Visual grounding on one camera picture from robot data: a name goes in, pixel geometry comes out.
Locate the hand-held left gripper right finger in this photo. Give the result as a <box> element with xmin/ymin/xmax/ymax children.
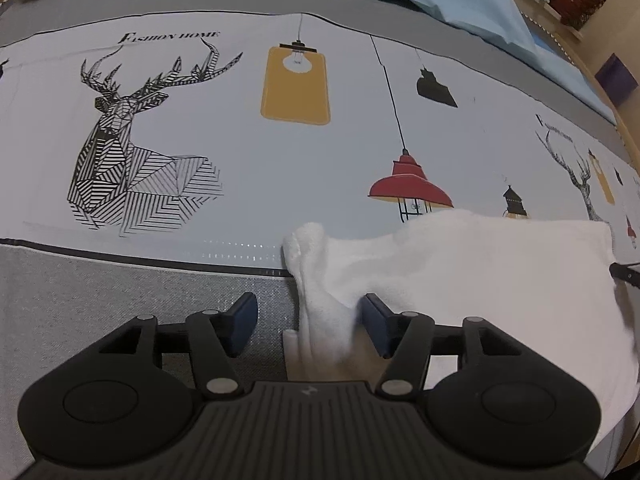
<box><xmin>361</xmin><ymin>293</ymin><xmax>527</xmax><ymax>402</ymax></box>

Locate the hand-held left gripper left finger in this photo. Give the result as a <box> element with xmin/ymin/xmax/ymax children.
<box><xmin>99</xmin><ymin>292</ymin><xmax>260</xmax><ymax>402</ymax></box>

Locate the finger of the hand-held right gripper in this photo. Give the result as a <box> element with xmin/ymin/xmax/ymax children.
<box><xmin>609</xmin><ymin>260</ymin><xmax>640</xmax><ymax>290</ymax></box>

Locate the white towel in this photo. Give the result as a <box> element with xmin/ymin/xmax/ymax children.
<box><xmin>282</xmin><ymin>209</ymin><xmax>640</xmax><ymax>443</ymax></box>

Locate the printed grey bed sheet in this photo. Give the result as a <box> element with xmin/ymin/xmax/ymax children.
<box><xmin>0</xmin><ymin>0</ymin><xmax>640</xmax><ymax>466</ymax></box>

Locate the purple box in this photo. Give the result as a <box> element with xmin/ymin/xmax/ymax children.
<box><xmin>594</xmin><ymin>53</ymin><xmax>629</xmax><ymax>107</ymax></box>

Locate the wooden bed frame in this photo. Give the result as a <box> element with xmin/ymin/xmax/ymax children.
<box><xmin>520</xmin><ymin>10</ymin><xmax>640</xmax><ymax>177</ymax></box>

